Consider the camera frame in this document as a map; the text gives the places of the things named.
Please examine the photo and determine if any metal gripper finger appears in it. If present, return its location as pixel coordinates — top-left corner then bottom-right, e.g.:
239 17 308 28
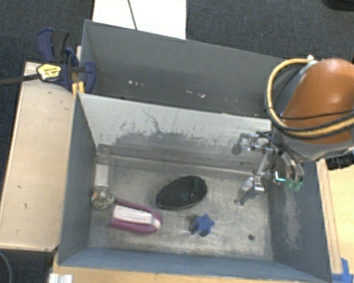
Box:
234 173 270 209
231 130 265 160

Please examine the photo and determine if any grey metal bin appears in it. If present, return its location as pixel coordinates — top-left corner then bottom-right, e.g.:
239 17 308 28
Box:
49 19 354 283

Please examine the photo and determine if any blue star-shaped block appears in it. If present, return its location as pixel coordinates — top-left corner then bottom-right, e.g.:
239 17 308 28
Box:
187 211 217 240

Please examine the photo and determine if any black oval mesh object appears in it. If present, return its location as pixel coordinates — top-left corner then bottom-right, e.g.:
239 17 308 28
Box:
154 170 210 216

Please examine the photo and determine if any purple and white stapler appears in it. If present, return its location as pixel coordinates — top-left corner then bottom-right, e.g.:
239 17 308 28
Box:
106 196 166 238

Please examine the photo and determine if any clear glass jar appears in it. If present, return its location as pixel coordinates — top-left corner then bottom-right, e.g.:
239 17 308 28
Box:
88 153 122 214

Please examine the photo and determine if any pale wood board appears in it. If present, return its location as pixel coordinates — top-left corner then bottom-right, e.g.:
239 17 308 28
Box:
0 59 85 258

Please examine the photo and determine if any black cylinder on white bracket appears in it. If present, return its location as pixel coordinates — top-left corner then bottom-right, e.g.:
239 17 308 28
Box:
324 148 354 174

